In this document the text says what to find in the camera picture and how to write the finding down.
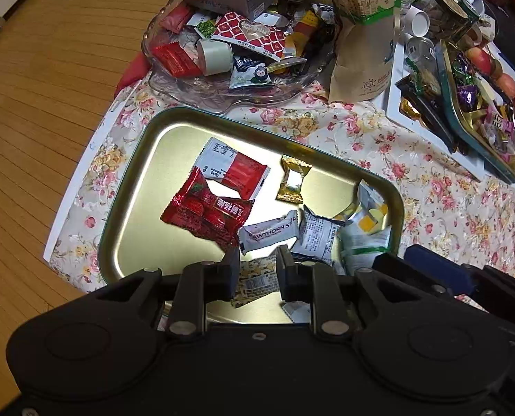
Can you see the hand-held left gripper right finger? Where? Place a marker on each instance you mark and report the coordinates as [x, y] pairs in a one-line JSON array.
[[283, 273]]

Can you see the beige patterned snack packet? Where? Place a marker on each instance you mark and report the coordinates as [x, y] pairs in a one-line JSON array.
[[257, 281]]

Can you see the pink snack packet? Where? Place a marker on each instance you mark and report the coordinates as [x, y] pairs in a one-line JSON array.
[[499, 132]]

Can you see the plain red packet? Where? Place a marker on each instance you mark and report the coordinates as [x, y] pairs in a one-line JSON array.
[[175, 58]]

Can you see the white cartoon print packet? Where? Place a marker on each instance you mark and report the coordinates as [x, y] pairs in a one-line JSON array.
[[251, 76]]

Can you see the yellow foil candy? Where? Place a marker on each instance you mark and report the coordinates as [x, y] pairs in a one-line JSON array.
[[292, 182]]

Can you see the gold foil chocolate coin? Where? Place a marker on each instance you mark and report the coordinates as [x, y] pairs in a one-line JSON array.
[[406, 108]]

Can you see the brown round fruit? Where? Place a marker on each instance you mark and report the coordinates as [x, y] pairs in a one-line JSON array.
[[495, 67]]

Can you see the white flat tray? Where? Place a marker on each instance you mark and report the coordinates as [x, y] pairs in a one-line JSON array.
[[395, 78]]

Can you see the grey and yellow snack packet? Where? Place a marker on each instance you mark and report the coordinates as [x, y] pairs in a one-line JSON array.
[[367, 219]]

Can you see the white tape roll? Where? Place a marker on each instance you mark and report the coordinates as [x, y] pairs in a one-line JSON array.
[[216, 56]]

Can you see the red apple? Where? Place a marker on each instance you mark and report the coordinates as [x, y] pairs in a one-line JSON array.
[[507, 84], [477, 60]]

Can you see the glass jar of brown snacks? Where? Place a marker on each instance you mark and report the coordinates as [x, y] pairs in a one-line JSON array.
[[445, 15]]

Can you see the white cup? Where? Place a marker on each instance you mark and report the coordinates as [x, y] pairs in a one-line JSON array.
[[417, 22]]

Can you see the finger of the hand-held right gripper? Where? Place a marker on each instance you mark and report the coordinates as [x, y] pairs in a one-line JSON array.
[[443, 268], [396, 266]]

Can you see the teal tin of sweets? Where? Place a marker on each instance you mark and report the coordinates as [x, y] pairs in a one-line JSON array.
[[469, 125]]

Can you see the kraft paper snack bag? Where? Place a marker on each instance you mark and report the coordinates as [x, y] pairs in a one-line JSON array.
[[361, 60]]

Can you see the clear pack of cookies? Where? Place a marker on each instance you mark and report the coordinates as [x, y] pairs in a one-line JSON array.
[[424, 82]]

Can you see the purple foil candy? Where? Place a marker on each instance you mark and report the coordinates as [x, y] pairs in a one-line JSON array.
[[467, 95]]

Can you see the white strip snack packet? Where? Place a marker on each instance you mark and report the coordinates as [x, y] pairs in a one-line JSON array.
[[268, 234]]

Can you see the small white snack packet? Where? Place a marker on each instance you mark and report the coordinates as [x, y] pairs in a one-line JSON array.
[[298, 312]]

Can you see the black snack bar packet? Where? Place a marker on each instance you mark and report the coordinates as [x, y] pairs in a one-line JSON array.
[[430, 117]]

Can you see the green foil candy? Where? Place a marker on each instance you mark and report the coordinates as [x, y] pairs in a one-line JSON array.
[[461, 73]]

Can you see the red berry print snack packet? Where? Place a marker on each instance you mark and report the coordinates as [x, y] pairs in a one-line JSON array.
[[196, 212]]

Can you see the green and white snack packet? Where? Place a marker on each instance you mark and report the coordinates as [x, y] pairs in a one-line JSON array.
[[361, 251]]

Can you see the white dark-edged snack packet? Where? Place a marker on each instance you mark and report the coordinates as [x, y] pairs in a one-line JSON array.
[[315, 236]]

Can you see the red and white snack packet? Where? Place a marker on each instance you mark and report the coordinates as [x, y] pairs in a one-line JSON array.
[[240, 169]]

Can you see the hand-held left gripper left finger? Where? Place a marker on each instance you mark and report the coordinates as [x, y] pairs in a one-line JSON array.
[[232, 273]]

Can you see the clear glass dish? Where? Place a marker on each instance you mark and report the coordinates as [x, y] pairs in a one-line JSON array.
[[261, 95]]

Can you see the red cloth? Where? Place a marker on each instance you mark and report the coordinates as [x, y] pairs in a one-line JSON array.
[[131, 78]]

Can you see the gold tin tray teal rim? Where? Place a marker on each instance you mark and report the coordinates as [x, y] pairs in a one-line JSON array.
[[175, 147]]

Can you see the floral tablecloth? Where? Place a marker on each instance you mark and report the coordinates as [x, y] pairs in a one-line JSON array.
[[435, 190]]

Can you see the clear plastic jar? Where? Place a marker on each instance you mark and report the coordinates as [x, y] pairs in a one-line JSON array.
[[422, 52]]

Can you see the red lattice print packet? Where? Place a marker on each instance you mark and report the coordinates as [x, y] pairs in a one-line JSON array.
[[248, 34]]

